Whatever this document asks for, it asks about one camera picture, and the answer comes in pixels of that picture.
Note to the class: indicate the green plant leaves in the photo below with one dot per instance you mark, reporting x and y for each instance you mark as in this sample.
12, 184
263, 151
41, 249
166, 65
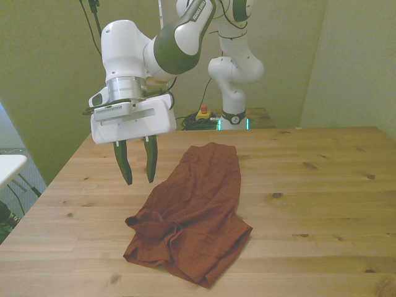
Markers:
4, 213

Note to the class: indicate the rust orange shorts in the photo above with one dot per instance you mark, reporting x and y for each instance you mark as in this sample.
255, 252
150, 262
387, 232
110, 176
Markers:
201, 201

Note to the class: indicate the white side table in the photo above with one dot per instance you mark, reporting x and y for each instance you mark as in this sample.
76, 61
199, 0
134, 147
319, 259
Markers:
10, 167

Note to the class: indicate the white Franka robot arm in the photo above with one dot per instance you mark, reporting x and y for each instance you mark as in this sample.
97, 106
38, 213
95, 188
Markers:
182, 46

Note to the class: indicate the yellow emergency stop button box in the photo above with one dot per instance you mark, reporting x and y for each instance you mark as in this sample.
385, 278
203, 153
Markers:
203, 115

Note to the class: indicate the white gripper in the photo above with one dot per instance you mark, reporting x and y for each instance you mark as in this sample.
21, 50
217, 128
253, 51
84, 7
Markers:
148, 123

